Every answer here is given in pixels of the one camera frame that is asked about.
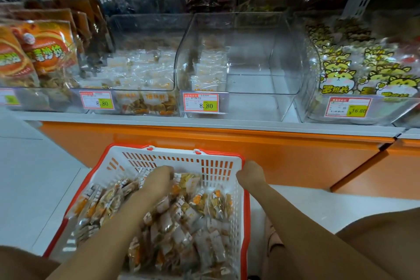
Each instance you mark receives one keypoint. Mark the person's right hand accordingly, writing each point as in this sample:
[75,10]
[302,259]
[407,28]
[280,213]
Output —
[251,177]

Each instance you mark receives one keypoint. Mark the person's left hand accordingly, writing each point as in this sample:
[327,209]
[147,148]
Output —
[157,181]

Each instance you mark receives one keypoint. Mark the white red-rimmed shopping basket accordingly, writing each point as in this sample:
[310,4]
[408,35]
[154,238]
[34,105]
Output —
[197,158]

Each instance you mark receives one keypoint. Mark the pile of small brown snacks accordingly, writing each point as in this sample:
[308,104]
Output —
[190,224]

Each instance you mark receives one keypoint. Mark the white snack shelf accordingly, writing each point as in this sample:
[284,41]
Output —
[197,122]

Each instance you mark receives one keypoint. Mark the stack of orange packets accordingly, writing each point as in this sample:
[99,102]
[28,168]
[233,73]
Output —
[46,50]

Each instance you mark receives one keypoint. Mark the person's right forearm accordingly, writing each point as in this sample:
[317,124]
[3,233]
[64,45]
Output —
[315,237]

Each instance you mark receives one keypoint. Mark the person's left forearm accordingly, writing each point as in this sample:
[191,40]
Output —
[105,243]

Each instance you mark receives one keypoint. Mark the orange shelf base panel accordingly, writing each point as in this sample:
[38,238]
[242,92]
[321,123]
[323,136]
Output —
[295,155]

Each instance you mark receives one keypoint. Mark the person's right leg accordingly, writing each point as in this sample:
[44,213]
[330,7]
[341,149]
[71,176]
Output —
[387,243]

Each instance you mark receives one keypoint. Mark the yellow hamster snack packets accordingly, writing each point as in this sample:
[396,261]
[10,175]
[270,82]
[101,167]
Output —
[361,66]

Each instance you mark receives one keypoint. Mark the pink clog sandal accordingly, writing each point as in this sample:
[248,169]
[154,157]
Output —
[272,237]

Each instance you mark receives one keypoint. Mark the clear plastic bin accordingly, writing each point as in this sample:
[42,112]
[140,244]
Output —
[262,47]
[65,102]
[151,27]
[308,112]

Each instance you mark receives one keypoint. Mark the white yellow price tag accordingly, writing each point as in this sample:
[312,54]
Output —
[201,102]
[96,100]
[348,107]
[9,97]

